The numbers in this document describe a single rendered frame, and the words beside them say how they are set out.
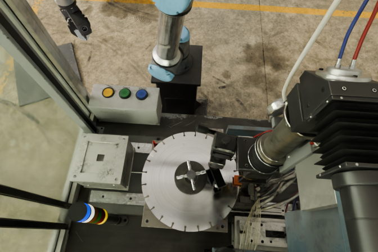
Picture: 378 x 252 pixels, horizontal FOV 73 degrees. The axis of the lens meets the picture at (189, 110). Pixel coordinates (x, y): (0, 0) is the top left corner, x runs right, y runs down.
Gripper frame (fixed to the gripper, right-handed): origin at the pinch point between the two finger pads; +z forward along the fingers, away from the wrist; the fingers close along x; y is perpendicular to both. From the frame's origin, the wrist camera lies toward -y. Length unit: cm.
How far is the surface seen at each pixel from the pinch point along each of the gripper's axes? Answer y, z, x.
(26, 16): -28, -43, 14
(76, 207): -71, -25, 28
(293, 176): -99, 1, -31
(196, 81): -40, 17, -34
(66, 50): 88, 89, 9
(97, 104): -32.3, 1.5, 11.6
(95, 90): -26.0, 1.4, 9.1
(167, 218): -85, -4, 13
